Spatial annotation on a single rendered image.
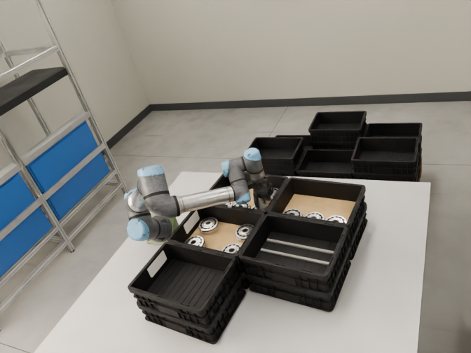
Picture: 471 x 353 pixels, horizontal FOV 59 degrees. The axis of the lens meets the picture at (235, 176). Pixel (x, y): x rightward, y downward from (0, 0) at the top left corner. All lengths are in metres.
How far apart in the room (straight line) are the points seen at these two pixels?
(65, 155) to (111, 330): 2.03
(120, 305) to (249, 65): 3.54
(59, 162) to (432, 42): 3.59
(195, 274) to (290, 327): 0.49
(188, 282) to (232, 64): 3.61
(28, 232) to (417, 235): 2.78
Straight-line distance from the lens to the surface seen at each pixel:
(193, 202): 1.87
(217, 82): 5.38
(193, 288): 1.93
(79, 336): 2.21
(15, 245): 3.61
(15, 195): 3.55
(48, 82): 3.78
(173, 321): 1.94
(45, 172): 3.71
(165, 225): 2.34
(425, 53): 4.67
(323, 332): 1.83
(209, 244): 2.11
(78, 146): 3.93
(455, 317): 2.77
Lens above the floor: 2.19
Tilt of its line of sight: 33 degrees down
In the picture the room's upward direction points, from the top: 16 degrees counter-clockwise
